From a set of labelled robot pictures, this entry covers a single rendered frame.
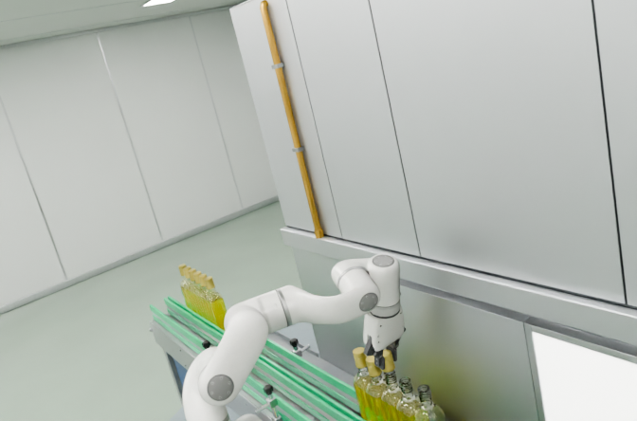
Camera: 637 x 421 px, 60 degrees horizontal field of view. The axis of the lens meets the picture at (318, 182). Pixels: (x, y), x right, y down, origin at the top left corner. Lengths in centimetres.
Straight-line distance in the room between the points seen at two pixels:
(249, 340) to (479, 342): 54
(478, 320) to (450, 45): 61
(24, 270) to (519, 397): 614
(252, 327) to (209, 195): 637
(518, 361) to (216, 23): 676
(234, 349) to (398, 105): 64
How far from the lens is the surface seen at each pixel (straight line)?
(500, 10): 108
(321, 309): 119
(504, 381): 139
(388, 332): 137
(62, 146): 691
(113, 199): 706
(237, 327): 114
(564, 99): 105
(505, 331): 130
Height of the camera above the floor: 196
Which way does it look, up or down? 13 degrees down
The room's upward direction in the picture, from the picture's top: 14 degrees counter-clockwise
